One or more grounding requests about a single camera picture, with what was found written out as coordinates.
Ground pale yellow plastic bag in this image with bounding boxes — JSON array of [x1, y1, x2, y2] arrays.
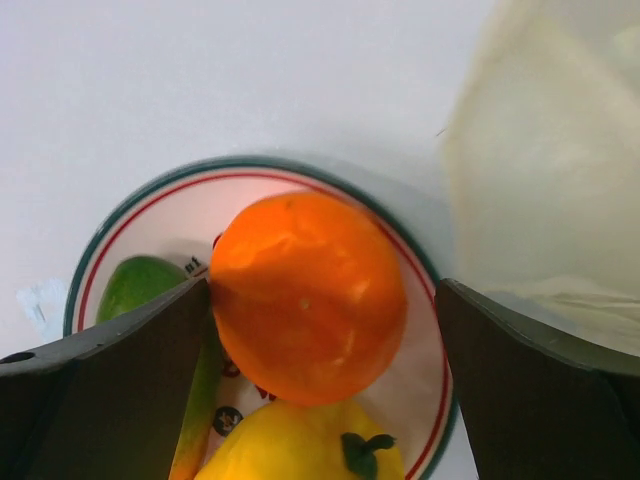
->
[[442, 1, 639, 355]]

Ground orange fake fruit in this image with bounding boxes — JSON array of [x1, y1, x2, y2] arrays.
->
[[209, 191, 408, 405]]

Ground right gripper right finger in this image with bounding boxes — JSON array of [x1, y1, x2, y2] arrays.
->
[[435, 279, 639, 479]]

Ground yellow fake bell pepper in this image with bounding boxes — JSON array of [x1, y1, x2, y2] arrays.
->
[[196, 399, 405, 479]]

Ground green orange fake mango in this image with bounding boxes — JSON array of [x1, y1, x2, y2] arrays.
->
[[96, 256, 223, 479]]

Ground white plate red characters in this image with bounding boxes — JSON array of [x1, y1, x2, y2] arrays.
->
[[65, 157, 452, 479]]

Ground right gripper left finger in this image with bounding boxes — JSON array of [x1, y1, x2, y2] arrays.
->
[[1, 279, 210, 479]]

